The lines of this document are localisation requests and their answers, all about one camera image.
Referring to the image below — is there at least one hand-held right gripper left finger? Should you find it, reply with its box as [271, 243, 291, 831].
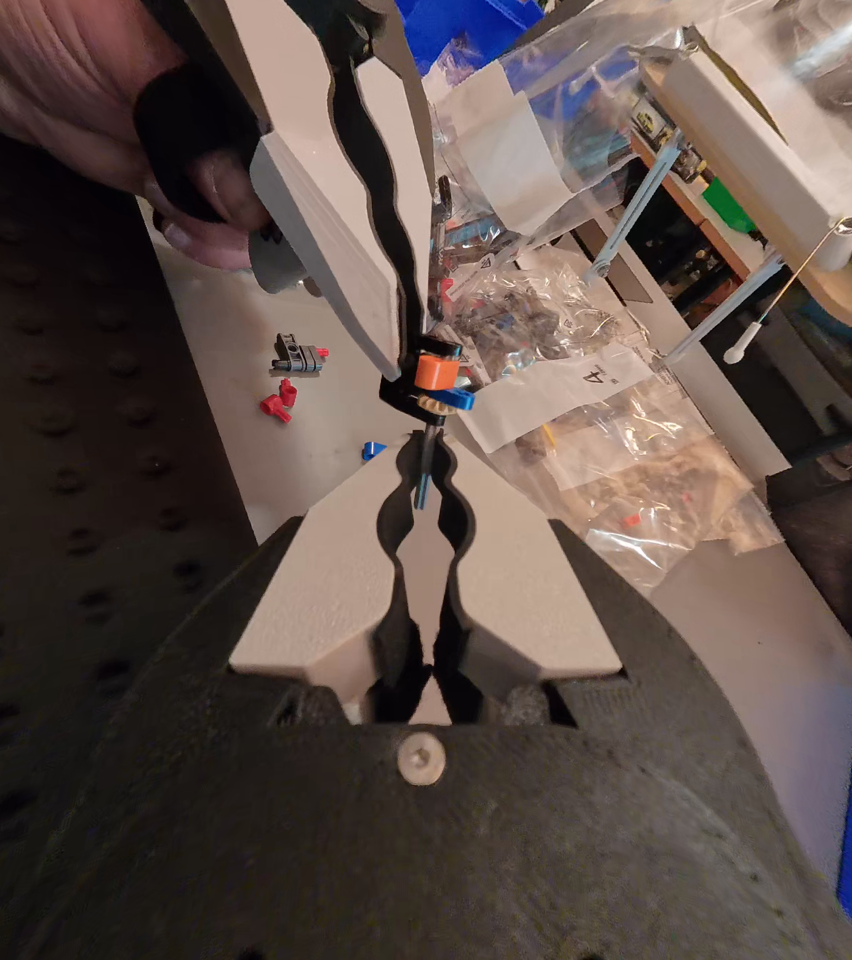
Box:
[228, 441, 434, 725]

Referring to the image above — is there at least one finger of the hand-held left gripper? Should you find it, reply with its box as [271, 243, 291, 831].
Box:
[225, 0, 427, 382]
[353, 54, 440, 335]

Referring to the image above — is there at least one tall clear lego bag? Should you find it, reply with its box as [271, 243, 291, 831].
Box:
[426, 0, 697, 249]

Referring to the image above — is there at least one person's left hand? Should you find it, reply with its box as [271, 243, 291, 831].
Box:
[0, 0, 256, 270]

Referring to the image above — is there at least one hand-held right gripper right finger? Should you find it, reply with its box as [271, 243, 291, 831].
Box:
[433, 435, 625, 725]

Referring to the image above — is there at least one grey lego axle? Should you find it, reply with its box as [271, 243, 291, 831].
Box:
[412, 427, 445, 513]

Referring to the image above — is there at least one black lego beam assembly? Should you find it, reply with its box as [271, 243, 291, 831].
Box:
[379, 333, 478, 432]

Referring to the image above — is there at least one grey book stand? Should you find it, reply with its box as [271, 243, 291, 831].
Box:
[583, 22, 852, 376]

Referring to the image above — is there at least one dark grey lego connector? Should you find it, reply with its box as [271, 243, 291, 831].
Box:
[270, 333, 331, 376]

